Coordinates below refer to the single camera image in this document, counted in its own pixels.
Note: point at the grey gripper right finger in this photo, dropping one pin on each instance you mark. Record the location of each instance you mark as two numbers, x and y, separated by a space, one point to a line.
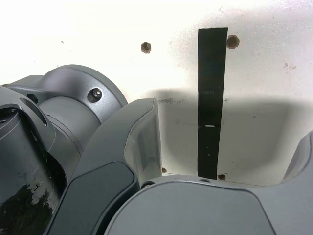
195 210

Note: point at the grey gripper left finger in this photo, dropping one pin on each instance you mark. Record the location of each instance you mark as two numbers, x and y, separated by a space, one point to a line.
102 171

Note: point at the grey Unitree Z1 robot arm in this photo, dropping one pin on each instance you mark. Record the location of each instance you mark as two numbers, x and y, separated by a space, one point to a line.
66 110

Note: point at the black tape strip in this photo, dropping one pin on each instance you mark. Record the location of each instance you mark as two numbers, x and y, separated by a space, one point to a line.
211 98

